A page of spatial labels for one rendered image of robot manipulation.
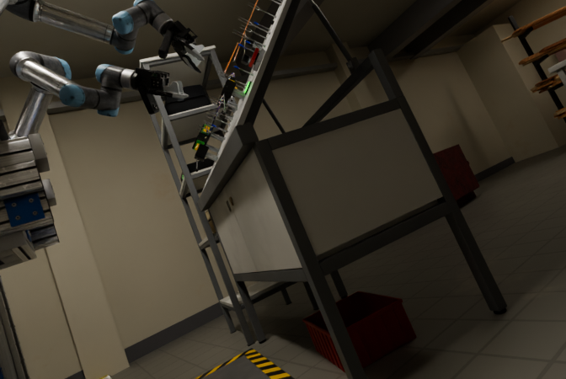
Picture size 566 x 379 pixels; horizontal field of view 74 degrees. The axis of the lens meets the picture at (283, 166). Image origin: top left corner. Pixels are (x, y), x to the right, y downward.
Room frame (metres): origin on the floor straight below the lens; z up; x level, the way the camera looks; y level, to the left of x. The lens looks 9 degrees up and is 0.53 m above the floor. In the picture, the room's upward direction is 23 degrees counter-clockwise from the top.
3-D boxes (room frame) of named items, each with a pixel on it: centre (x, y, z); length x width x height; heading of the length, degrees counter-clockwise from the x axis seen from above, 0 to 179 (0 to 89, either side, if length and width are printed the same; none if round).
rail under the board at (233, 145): (1.64, 0.29, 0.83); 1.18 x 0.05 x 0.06; 23
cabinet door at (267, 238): (1.39, 0.16, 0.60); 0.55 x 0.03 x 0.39; 23
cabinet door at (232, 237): (1.90, 0.38, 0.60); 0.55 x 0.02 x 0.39; 23
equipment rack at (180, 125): (2.57, 0.46, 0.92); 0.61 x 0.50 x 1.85; 23
